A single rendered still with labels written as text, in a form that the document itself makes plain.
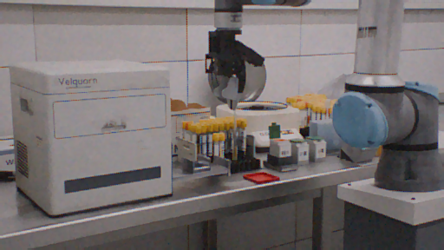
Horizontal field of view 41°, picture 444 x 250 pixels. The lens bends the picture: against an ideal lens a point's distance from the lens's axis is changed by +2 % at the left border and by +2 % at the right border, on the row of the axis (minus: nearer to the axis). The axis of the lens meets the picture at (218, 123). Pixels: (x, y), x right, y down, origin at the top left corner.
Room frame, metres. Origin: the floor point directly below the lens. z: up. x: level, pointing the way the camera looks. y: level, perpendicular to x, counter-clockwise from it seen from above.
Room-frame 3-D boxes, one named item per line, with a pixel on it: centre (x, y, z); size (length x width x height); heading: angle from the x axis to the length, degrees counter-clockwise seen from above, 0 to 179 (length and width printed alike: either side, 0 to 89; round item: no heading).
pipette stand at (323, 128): (1.74, -0.33, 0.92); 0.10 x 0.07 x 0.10; 118
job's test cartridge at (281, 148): (1.56, -0.17, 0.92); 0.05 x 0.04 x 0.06; 31
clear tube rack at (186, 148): (1.64, 0.00, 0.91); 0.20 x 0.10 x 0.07; 123
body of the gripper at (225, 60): (1.53, -0.02, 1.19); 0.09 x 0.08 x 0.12; 123
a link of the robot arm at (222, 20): (1.54, -0.03, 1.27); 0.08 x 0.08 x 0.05
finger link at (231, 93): (1.52, -0.03, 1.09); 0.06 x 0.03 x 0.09; 123
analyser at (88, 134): (1.34, 0.29, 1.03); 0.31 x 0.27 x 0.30; 123
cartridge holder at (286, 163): (1.56, -0.17, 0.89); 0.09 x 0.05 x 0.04; 31
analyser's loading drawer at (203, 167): (1.37, 0.07, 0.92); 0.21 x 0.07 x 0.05; 123
